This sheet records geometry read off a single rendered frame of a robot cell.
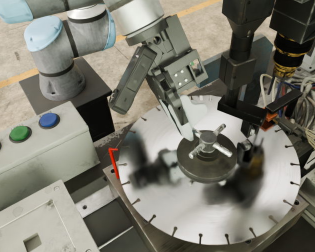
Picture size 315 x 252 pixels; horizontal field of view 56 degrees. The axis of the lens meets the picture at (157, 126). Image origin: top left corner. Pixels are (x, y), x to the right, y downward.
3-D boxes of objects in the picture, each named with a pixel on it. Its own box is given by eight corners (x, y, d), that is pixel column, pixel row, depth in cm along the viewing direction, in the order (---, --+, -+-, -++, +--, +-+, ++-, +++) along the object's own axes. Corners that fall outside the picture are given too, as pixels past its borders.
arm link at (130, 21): (115, 10, 41) (105, 15, 49) (131, 41, 43) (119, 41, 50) (160, -15, 42) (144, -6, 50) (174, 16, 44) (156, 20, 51)
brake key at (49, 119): (45, 133, 70) (42, 127, 69) (40, 122, 72) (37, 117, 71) (61, 125, 71) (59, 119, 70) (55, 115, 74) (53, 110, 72)
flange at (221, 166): (230, 188, 51) (232, 181, 49) (168, 171, 54) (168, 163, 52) (241, 140, 58) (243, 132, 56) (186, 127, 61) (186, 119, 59)
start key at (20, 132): (16, 146, 68) (12, 141, 66) (11, 136, 70) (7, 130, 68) (33, 138, 69) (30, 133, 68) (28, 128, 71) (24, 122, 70)
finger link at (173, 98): (192, 123, 49) (170, 77, 45) (185, 128, 49) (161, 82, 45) (181, 117, 53) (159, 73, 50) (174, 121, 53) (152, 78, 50)
